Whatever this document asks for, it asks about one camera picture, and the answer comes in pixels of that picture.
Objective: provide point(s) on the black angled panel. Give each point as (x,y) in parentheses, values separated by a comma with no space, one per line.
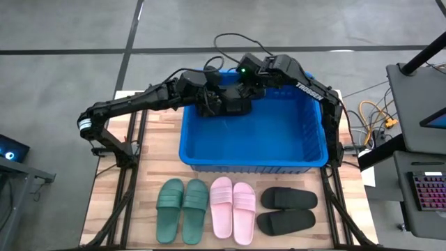
(380,155)

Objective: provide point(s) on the grey desk with pole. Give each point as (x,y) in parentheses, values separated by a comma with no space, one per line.
(411,101)

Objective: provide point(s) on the grey desk with keyboard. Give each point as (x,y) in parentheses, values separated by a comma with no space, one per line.
(406,223)

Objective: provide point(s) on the pink slide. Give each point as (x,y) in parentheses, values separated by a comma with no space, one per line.
(221,209)
(244,216)

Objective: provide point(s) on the grey metal stand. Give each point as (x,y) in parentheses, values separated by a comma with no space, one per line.
(14,174)

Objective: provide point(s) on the white paper sheet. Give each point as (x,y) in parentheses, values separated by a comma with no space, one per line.
(368,178)

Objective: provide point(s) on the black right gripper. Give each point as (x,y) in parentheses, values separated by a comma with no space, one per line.
(244,91)

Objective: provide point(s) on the monitor with blue glow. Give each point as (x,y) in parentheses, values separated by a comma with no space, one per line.
(14,148)

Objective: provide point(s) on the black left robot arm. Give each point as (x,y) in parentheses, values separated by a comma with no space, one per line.
(132,102)

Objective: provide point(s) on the green slide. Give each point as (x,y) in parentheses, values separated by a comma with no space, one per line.
(195,209)
(169,209)

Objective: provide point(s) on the blue plastic bin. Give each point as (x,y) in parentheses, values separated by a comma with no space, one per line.
(261,139)

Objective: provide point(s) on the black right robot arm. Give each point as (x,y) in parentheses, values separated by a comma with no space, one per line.
(306,87)

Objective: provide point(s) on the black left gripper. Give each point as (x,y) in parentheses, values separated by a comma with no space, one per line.
(197,85)

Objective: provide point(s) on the black tablet screen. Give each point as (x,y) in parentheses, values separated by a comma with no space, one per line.
(437,120)

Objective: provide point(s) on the black right side frame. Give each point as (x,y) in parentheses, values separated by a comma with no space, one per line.
(331,209)

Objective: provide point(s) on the backlit black keyboard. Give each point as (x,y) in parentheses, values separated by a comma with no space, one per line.
(430,191)

